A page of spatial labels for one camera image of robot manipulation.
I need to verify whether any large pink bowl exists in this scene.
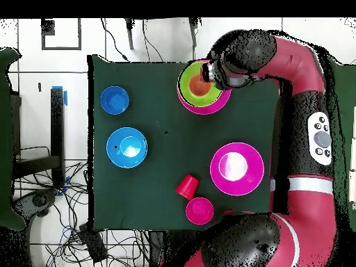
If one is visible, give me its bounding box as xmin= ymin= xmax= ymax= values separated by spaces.
xmin=176 ymin=58 xmax=232 ymax=115
xmin=209 ymin=142 xmax=266 ymax=197

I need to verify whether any orange cup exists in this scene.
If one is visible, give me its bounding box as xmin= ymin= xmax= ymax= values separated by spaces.
xmin=188 ymin=73 xmax=212 ymax=97

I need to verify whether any green bowl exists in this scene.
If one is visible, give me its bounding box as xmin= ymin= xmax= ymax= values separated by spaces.
xmin=177 ymin=60 xmax=223 ymax=108

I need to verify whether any light blue bowl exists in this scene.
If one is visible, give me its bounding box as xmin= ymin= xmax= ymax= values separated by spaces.
xmin=106 ymin=127 xmax=149 ymax=169

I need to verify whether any small pink bowl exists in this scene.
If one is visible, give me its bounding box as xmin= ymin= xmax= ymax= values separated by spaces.
xmin=185 ymin=197 xmax=215 ymax=225

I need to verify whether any dark green table cloth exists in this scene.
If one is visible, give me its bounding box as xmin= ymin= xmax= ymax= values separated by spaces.
xmin=0 ymin=47 xmax=26 ymax=232
xmin=87 ymin=54 xmax=282 ymax=233
xmin=329 ymin=58 xmax=356 ymax=233

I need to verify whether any small dark blue bowl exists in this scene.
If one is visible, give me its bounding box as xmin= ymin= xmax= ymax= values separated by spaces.
xmin=99 ymin=85 xmax=130 ymax=115

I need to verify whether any black stand leg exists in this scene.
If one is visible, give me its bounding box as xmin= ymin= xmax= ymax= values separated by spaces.
xmin=124 ymin=18 xmax=135 ymax=51
xmin=188 ymin=18 xmax=199 ymax=49

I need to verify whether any black metal stand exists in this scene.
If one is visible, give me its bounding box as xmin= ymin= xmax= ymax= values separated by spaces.
xmin=13 ymin=87 xmax=65 ymax=188

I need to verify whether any bundle of cables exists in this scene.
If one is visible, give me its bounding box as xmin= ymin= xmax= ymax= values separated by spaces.
xmin=13 ymin=145 xmax=92 ymax=267

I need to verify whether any black cable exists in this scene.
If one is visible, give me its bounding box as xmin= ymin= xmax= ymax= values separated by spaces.
xmin=100 ymin=18 xmax=129 ymax=62

